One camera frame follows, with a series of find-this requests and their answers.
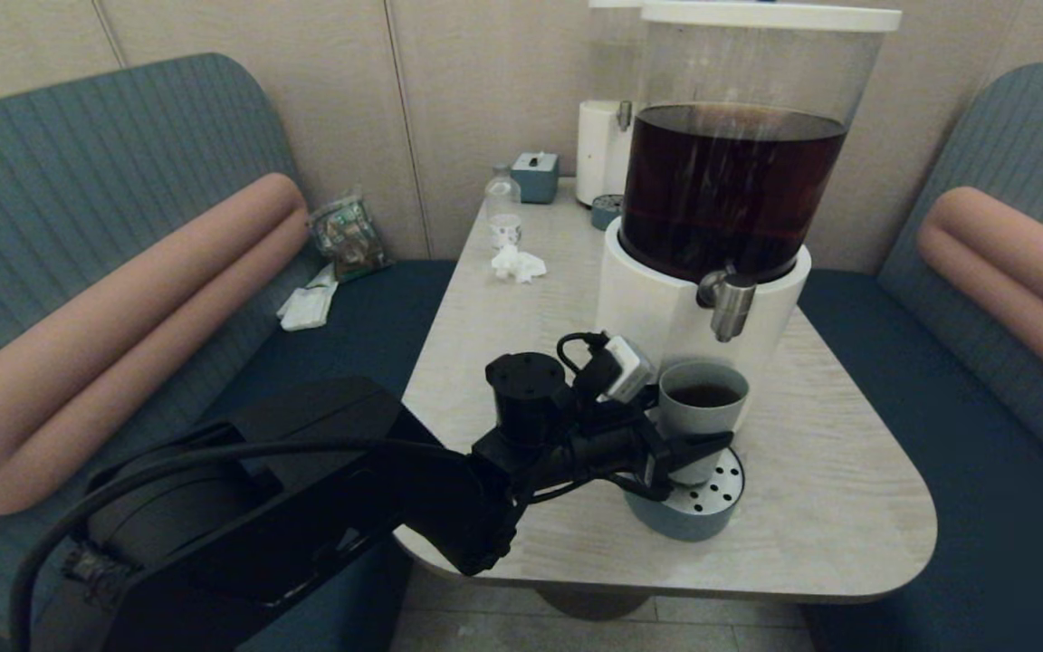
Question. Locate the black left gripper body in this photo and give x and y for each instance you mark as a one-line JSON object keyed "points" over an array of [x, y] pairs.
{"points": [[621, 448]]}

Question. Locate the large dark tea dispenser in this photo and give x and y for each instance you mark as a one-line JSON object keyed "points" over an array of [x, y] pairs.
{"points": [[657, 308]]}

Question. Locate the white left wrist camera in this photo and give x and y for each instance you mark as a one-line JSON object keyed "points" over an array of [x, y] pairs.
{"points": [[628, 367]]}

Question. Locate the large round perforated drip tray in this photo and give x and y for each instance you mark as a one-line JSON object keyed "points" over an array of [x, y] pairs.
{"points": [[684, 521]]}

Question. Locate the white napkin pack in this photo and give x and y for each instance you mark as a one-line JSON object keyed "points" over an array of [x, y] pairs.
{"points": [[308, 308]]}

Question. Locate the grey plastic cup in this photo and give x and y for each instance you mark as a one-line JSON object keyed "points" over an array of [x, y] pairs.
{"points": [[698, 421]]}

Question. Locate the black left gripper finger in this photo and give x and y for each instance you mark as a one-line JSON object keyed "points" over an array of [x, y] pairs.
{"points": [[648, 412], [698, 448]]}

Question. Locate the metal tea dispenser tap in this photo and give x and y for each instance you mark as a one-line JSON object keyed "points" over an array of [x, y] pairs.
{"points": [[728, 306]]}

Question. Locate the pink bolster cushion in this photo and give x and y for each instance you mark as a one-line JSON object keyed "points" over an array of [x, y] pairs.
{"points": [[123, 344], [1010, 263]]}

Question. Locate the dark blue bench seat cushion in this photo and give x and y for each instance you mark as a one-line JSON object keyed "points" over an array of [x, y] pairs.
{"points": [[322, 344], [983, 507]]}

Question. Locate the clear plastic bottle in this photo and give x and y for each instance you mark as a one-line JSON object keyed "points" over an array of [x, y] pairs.
{"points": [[502, 203]]}

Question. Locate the colourful snack bag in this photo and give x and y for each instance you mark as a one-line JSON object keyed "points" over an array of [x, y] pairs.
{"points": [[349, 239]]}

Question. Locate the crumpled white tissue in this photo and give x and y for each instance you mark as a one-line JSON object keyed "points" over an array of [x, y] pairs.
{"points": [[517, 264]]}

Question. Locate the blue-grey tissue box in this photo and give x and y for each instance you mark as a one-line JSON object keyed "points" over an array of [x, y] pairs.
{"points": [[535, 179]]}

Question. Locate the small metal water dispenser tap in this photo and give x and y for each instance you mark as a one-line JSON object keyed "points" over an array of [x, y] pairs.
{"points": [[624, 116]]}

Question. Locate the white water dispenser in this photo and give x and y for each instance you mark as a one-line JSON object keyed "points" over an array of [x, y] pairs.
{"points": [[596, 154]]}

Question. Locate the small round drip tray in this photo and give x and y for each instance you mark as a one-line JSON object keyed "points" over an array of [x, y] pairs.
{"points": [[606, 214]]}

